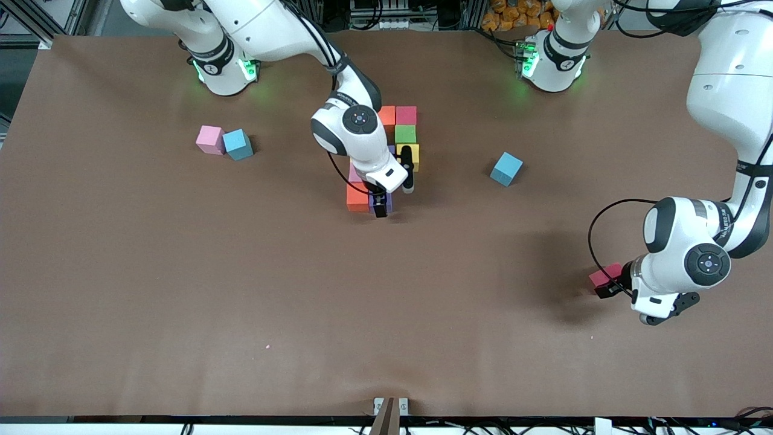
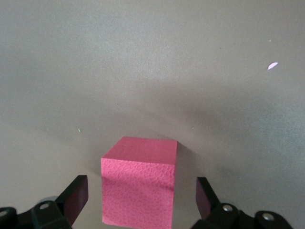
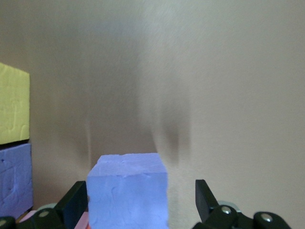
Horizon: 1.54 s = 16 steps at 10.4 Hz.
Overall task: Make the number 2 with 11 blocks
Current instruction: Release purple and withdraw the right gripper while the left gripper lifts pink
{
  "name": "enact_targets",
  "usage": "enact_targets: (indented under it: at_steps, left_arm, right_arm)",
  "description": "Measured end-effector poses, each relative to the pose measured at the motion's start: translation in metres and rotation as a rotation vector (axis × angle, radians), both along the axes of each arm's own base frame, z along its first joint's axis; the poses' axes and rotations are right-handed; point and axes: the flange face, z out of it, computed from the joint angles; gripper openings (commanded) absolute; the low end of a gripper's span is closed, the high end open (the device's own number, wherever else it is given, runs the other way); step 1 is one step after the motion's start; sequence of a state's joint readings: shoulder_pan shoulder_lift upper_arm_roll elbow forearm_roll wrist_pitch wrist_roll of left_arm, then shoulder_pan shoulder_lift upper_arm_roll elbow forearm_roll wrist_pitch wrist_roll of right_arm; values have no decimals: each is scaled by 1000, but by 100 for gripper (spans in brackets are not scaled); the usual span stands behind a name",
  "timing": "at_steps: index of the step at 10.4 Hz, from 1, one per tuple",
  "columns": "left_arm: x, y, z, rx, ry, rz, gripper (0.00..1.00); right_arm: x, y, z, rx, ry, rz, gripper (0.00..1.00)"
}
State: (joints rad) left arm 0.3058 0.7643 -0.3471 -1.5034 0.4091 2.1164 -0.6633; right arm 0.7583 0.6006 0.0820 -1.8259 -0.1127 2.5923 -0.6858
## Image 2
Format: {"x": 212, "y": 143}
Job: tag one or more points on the tiny white crumb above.
{"x": 272, "y": 66}

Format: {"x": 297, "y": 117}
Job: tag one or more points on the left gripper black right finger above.
{"x": 208, "y": 200}

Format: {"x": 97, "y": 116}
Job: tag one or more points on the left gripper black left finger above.
{"x": 74, "y": 200}

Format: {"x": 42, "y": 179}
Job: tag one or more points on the brown paper table cover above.
{"x": 143, "y": 71}

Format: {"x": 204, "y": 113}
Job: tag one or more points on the magenta foam cube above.
{"x": 139, "y": 181}

